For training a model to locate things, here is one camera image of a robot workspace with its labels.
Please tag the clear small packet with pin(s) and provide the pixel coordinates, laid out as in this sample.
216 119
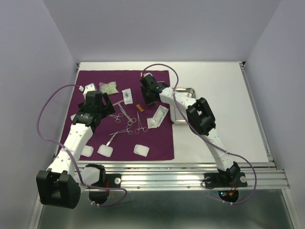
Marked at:
150 124

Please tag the flat steel retractor bar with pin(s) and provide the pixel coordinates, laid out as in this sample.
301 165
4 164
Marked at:
121 101

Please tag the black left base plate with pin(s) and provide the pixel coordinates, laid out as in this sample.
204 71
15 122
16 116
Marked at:
102 198

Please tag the aluminium right side rail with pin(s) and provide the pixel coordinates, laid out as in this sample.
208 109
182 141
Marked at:
258 118

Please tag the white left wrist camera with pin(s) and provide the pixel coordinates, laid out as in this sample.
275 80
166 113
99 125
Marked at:
88 88

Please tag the stainless steel tray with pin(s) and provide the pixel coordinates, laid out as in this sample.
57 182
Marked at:
185 97

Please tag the white gauze pad right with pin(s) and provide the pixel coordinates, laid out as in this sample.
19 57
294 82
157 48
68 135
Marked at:
141 150

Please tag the aluminium rail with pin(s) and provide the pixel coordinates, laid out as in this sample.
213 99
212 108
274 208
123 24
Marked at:
258 118
188 176

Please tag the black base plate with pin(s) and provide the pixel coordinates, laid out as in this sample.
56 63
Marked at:
102 198
227 183

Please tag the steel surgical scissors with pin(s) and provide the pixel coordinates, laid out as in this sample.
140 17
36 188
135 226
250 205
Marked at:
130 121

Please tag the white gauze pad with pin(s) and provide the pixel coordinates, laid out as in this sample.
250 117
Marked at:
105 150
87 151
141 150

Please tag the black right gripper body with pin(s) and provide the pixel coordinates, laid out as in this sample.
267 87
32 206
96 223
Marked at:
146 93

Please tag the steel scalpel handle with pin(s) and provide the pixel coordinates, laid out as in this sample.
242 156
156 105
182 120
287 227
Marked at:
112 137

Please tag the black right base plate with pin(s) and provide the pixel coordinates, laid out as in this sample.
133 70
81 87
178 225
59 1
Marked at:
227 183

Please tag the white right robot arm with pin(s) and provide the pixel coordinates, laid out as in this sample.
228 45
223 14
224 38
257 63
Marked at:
199 116

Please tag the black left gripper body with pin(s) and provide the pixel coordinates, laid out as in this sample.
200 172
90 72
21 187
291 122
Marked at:
102 109

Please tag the green gauze bag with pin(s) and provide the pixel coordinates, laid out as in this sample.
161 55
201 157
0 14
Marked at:
109 88

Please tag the green white suture packet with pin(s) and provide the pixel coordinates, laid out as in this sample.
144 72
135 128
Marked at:
159 115

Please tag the white gauze pad left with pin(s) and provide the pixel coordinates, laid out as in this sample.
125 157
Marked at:
87 151

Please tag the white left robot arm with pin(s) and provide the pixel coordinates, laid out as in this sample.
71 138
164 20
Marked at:
62 183

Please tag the aluminium front rail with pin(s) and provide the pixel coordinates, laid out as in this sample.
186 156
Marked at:
188 176

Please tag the white gauze pad middle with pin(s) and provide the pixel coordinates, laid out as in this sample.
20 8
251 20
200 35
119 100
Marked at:
105 150

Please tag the purple cloth mat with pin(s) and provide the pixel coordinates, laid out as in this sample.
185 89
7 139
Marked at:
159 140

